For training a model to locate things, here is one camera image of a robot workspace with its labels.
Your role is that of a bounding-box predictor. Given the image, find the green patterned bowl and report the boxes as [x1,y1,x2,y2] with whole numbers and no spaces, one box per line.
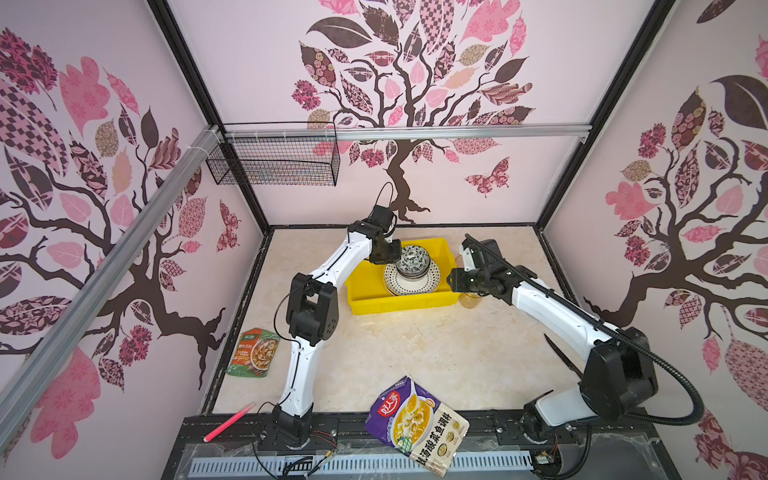
[395,245,432,279]

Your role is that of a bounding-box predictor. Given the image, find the yellow dotted plate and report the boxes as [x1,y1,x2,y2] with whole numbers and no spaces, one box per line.
[384,261,441,296]

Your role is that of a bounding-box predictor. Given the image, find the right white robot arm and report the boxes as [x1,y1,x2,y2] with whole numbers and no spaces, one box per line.
[447,237,658,433]

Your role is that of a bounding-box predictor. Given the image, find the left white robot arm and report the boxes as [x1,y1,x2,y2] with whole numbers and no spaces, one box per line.
[272,205,402,447]

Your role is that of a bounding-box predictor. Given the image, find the yellow plastic bin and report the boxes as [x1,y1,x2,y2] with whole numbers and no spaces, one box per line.
[346,238,459,315]

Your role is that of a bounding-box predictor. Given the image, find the yellow translucent cup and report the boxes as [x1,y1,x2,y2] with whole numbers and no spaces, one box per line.
[459,293,482,309]

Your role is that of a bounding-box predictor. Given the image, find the green food packet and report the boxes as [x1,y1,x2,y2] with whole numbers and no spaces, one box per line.
[226,328,280,378]

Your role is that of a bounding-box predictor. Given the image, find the purple seasoning packet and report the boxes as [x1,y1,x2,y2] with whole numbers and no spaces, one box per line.
[364,376,470,478]

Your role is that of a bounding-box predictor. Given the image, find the white vent grille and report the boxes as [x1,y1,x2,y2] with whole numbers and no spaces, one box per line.
[186,451,533,479]

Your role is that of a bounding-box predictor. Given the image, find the pink marker pen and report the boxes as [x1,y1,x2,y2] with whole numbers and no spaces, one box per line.
[203,408,250,443]

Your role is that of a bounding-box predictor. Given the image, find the black wire basket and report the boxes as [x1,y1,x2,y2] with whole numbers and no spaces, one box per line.
[206,120,341,187]

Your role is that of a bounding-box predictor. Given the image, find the aluminium rail back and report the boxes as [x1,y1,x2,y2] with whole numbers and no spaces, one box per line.
[225,124,592,141]

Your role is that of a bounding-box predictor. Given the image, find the aluminium rail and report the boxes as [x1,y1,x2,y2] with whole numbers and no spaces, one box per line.
[225,124,592,141]
[1,125,221,448]

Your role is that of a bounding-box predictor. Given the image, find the black corrugated cable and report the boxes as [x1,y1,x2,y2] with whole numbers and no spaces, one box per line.
[463,233,705,427]

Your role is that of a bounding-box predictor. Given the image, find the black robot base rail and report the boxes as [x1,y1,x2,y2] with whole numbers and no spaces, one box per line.
[162,410,681,479]

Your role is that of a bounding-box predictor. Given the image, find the aluminium rail left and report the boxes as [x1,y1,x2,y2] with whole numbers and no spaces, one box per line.
[1,125,221,448]

